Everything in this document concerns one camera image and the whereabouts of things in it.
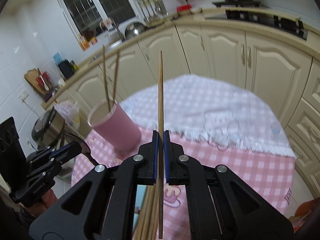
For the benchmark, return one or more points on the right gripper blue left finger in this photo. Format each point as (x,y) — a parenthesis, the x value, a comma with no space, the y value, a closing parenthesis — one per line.
(152,156)

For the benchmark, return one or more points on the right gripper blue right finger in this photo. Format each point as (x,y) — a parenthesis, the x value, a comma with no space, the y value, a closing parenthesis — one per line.
(169,158)

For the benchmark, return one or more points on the wooden chopstick gripper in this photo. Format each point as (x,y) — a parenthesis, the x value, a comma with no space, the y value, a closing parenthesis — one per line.
(148,217)
(160,147)

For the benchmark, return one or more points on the pink utensil cup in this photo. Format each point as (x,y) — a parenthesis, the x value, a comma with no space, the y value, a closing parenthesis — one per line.
(114,125)

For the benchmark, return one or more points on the chopstick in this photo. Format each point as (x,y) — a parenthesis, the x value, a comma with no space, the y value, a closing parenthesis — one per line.
(115,77)
(105,81)

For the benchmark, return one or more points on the kitchen window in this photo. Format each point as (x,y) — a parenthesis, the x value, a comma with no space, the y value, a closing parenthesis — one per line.
(87,14)

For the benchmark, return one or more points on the left hand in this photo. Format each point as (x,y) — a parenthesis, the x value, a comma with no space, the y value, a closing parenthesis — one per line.
(48,200)

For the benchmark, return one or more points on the black rice cooker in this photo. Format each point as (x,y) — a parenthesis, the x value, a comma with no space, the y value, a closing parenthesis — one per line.
(48,129)

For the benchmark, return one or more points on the white plastic bag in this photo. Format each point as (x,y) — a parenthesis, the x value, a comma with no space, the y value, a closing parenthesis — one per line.
(70,112)

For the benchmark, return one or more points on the wooden cutting board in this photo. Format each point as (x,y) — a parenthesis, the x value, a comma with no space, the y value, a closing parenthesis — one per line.
(36,81)

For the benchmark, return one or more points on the pink checkered tablecloth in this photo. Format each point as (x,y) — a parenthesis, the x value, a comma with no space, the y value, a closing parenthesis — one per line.
(220,204)

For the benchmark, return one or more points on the black kettle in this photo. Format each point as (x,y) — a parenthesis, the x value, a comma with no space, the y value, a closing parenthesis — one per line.
(66,69)

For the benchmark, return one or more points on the steel sink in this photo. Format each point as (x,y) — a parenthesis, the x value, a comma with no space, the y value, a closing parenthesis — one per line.
(107,49)

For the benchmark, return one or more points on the steel wok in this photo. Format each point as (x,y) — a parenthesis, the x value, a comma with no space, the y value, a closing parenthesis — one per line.
(134,29)

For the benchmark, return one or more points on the orange bottle on sill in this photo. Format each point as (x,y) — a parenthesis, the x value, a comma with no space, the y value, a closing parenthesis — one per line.
(83,42)

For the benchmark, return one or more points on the faucet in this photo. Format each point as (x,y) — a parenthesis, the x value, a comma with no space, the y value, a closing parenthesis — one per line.
(110,25)

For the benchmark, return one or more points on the red container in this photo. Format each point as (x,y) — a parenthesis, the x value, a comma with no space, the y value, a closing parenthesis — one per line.
(183,9)

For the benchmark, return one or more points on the hanging utensil rack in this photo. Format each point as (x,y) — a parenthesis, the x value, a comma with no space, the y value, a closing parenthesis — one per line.
(153,10)

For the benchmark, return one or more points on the black gas stove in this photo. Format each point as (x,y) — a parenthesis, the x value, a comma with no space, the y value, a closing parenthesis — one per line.
(250,11)

